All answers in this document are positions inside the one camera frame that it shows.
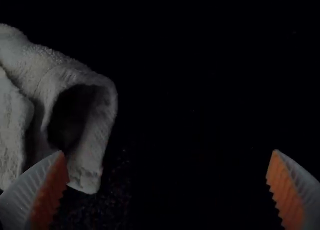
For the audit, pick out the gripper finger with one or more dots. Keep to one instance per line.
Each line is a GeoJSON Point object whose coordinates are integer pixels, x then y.
{"type": "Point", "coordinates": [295, 197]}
{"type": "Point", "coordinates": [27, 200]}

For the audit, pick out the pale towel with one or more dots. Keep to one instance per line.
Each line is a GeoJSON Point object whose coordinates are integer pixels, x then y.
{"type": "Point", "coordinates": [25, 72]}

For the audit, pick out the black mat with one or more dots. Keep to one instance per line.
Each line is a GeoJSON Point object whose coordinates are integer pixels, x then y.
{"type": "Point", "coordinates": [200, 90]}

